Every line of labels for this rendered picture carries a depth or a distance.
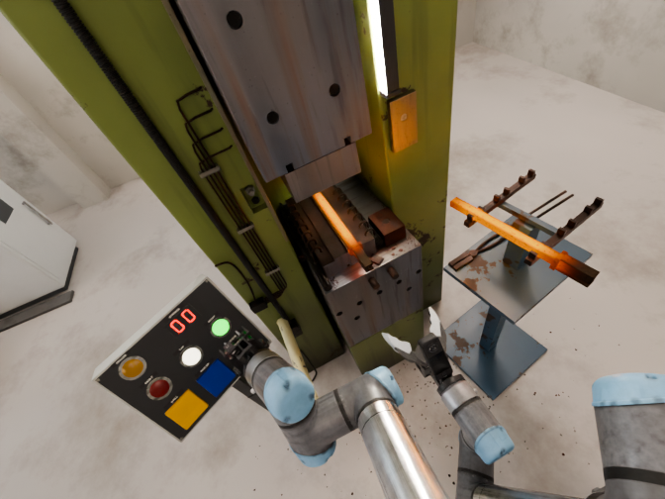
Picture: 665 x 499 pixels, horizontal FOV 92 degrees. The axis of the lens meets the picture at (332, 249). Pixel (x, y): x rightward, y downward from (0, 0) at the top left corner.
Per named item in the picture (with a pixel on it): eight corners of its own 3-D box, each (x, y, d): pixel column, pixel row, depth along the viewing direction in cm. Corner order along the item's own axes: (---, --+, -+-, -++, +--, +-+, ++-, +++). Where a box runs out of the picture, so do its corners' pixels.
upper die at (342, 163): (361, 171, 88) (355, 142, 81) (296, 203, 86) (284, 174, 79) (308, 117, 115) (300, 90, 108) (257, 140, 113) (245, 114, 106)
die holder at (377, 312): (423, 307, 145) (422, 245, 112) (349, 348, 141) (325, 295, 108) (365, 233, 182) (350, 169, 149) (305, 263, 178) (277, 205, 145)
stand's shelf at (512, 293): (591, 257, 113) (593, 253, 111) (514, 325, 104) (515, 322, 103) (514, 216, 132) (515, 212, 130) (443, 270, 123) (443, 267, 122)
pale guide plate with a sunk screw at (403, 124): (418, 142, 105) (416, 90, 92) (394, 153, 104) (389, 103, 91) (414, 140, 106) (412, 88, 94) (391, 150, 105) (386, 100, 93)
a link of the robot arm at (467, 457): (455, 469, 78) (458, 464, 70) (458, 421, 84) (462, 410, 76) (491, 482, 75) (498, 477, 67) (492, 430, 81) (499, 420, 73)
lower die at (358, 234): (377, 251, 114) (374, 237, 108) (328, 277, 112) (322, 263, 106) (330, 191, 142) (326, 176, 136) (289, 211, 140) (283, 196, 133)
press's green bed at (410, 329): (425, 349, 180) (423, 307, 145) (365, 381, 176) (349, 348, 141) (375, 279, 217) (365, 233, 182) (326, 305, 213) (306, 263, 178)
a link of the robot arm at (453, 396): (451, 409, 69) (483, 390, 70) (438, 389, 72) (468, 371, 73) (449, 417, 75) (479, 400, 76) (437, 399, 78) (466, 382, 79)
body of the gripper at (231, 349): (242, 324, 73) (259, 337, 63) (266, 347, 76) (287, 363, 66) (217, 350, 70) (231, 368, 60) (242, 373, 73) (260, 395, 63)
